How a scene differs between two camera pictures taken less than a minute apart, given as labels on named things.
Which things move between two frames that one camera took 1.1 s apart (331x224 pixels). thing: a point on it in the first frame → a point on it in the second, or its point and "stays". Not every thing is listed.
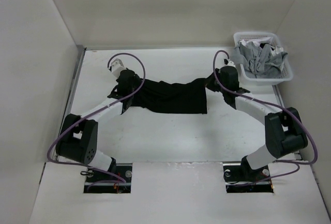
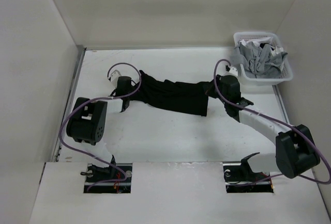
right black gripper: (209, 81) → (209, 90)
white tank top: (277, 49) stays
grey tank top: (258, 61) stays
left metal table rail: (79, 57) stays
